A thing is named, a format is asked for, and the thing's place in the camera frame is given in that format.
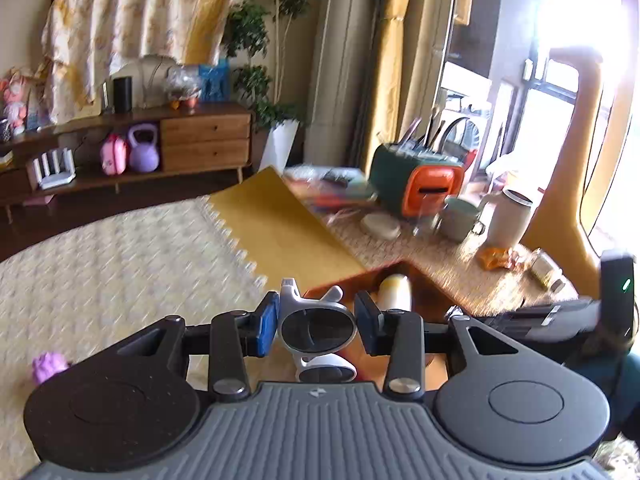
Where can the purple plastic toy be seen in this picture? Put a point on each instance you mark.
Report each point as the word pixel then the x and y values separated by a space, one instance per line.
pixel 49 366

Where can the wooden television cabinet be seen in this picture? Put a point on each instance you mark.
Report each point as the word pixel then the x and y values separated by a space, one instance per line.
pixel 205 140

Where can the yellow curtain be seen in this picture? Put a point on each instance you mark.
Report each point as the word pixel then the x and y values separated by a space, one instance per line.
pixel 395 60

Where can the tall green houseplant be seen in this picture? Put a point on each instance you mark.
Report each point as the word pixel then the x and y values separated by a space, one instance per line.
pixel 250 30

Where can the pink doll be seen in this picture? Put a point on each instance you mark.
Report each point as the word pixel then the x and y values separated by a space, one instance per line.
pixel 15 100

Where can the clear drinking glass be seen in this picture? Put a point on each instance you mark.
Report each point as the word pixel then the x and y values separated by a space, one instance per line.
pixel 426 217

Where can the white upright device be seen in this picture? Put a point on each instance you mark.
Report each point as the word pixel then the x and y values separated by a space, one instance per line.
pixel 105 96

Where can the black speaker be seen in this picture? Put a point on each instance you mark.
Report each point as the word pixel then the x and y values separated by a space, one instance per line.
pixel 122 94

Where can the white router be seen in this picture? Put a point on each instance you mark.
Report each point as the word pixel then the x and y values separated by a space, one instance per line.
pixel 52 175

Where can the pale green mug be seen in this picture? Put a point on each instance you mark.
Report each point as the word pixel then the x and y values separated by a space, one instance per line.
pixel 457 220

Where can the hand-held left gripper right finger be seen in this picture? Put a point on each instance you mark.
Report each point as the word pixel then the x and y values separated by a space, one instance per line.
pixel 367 327

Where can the orange snack wrapper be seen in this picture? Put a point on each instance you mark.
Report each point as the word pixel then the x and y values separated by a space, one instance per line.
pixel 497 257

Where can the white sunglasses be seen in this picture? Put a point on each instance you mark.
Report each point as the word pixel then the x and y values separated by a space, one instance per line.
pixel 317 330

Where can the pink toy suitcase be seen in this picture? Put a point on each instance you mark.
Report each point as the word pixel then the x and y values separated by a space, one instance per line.
pixel 115 156

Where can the blue printed box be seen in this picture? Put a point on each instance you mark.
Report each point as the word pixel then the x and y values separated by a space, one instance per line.
pixel 215 80

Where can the stack of books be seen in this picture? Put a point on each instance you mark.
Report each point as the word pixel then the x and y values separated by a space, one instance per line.
pixel 330 192

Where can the white shallow dish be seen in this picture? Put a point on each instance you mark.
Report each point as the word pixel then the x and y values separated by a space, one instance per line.
pixel 381 226

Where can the small white jar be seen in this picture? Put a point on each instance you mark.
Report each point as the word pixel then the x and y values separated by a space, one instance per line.
pixel 547 270

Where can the cream quilted table cloth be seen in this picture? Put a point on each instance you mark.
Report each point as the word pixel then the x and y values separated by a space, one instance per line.
pixel 125 270

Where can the white washing machine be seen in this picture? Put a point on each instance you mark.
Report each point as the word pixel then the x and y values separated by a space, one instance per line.
pixel 465 132

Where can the plastic bag of fruit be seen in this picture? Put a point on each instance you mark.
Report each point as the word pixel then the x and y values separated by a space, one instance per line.
pixel 182 85

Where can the white pitcher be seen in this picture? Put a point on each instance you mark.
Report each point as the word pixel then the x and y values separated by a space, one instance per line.
pixel 510 220

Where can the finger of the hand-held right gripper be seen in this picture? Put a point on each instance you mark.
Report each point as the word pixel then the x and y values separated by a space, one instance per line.
pixel 462 316

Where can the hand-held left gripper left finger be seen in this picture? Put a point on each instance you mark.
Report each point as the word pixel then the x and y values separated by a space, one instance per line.
pixel 267 325

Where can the floral cloth cover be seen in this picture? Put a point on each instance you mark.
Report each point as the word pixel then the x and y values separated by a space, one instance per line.
pixel 125 10

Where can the purple kettlebell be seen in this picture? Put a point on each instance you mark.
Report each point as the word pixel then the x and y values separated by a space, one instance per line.
pixel 144 152

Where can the cream fan-shaped ornament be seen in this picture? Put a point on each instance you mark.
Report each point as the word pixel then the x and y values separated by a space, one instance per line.
pixel 152 80

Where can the orange and green desk organizer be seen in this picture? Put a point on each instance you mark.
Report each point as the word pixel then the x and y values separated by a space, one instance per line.
pixel 420 182

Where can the white plant pot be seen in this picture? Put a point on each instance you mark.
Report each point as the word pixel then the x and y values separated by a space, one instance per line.
pixel 280 145

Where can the yellow table runner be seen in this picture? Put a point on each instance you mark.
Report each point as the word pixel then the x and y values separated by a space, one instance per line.
pixel 280 225

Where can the yellow and white bottle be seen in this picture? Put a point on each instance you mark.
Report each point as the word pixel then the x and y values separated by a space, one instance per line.
pixel 395 292

